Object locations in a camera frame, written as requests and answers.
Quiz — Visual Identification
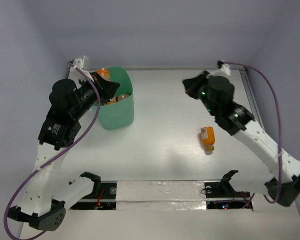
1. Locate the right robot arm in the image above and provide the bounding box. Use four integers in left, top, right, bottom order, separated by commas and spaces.
182, 71, 300, 207

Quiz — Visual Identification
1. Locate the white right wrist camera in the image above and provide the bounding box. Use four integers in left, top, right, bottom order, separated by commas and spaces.
210, 60, 231, 78

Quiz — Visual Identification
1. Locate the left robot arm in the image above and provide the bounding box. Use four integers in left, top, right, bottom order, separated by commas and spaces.
7, 73, 120, 232

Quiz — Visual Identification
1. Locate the orange label clear bottle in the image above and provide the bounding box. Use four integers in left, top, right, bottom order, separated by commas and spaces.
95, 68, 112, 82

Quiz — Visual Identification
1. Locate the green plastic bin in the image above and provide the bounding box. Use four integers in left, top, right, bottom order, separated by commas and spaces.
98, 66, 135, 130

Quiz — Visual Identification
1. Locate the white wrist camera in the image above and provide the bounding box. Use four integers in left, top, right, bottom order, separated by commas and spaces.
210, 60, 231, 78
69, 55, 90, 75

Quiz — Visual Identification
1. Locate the blue label orange bottle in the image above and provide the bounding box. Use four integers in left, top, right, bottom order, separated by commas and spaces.
104, 97, 117, 105

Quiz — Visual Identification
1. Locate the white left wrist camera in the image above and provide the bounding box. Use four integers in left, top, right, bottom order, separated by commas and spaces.
69, 55, 90, 75

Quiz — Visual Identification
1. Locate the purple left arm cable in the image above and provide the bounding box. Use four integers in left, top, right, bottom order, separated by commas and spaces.
3, 61, 102, 240

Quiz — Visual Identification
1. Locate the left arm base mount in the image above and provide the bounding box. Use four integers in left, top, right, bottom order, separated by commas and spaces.
70, 181, 117, 210

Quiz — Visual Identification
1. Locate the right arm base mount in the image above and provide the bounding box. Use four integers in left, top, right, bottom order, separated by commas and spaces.
200, 181, 253, 210

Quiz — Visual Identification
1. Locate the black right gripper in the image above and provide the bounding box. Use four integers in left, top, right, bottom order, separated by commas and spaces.
182, 70, 217, 116

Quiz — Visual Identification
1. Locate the small orange bottle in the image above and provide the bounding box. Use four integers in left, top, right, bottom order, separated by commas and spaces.
200, 126, 215, 152
116, 93, 130, 102

